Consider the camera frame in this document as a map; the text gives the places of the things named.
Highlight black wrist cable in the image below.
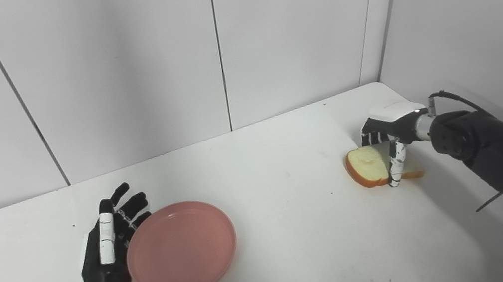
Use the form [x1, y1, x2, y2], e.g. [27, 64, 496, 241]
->
[427, 83, 491, 124]

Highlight thin black zip tie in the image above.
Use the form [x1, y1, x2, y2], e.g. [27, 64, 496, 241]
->
[473, 192, 503, 213]

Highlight slice of bread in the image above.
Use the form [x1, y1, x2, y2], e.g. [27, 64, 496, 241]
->
[344, 137, 426, 192]

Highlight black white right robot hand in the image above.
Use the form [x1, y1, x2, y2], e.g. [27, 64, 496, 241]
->
[356, 96, 440, 191]

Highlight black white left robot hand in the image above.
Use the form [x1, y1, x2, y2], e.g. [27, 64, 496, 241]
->
[68, 179, 162, 282]

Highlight pink round plate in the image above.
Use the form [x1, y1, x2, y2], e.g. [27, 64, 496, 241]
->
[119, 194, 244, 282]

